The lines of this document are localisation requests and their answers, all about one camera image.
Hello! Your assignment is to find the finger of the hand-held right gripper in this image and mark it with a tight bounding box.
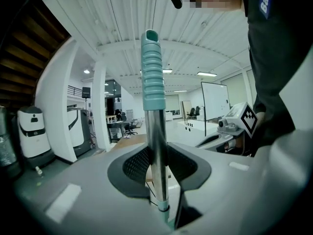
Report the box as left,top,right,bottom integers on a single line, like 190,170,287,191
195,129,245,154

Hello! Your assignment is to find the person's right forearm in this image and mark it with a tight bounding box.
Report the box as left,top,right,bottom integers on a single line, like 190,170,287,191
254,111,267,141

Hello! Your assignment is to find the grey plastic-wrapped machine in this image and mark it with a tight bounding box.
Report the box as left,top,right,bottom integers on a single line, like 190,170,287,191
0,106,23,180

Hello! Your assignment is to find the black office chair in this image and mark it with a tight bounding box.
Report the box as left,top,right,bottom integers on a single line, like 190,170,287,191
123,114,139,136

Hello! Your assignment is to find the whiteboard on black stand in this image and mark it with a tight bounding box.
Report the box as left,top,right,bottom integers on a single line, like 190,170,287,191
201,81,231,137

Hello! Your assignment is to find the white service robot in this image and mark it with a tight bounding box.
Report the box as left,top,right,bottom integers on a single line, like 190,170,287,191
17,105,56,167

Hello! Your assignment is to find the teal broom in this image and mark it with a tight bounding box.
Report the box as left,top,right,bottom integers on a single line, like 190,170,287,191
140,29,177,232

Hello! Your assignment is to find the black desk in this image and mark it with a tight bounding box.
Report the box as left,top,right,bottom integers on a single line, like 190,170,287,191
106,120,138,144

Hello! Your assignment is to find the white and black machine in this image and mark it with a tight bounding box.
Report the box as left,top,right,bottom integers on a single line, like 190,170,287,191
67,106,93,157

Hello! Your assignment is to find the black speaker on stand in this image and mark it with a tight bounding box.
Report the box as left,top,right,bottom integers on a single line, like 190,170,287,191
81,87,92,113

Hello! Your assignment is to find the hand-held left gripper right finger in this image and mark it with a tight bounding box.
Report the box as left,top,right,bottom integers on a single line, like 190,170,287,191
166,128,313,235

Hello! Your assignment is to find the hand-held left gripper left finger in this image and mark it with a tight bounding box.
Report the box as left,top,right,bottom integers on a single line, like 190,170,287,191
14,142,175,235

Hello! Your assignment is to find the white counter with black faucet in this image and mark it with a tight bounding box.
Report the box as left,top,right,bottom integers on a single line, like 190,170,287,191
175,119,221,147

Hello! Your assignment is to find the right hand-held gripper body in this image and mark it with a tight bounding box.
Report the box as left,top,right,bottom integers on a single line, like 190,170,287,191
217,101,259,140

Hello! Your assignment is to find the wooden staircase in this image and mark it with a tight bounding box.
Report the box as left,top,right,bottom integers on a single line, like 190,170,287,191
0,0,72,113

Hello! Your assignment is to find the person's black clothing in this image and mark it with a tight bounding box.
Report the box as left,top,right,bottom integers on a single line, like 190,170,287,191
241,0,313,154

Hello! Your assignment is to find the person's right hand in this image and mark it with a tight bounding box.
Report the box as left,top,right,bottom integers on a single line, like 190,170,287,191
224,135,245,156

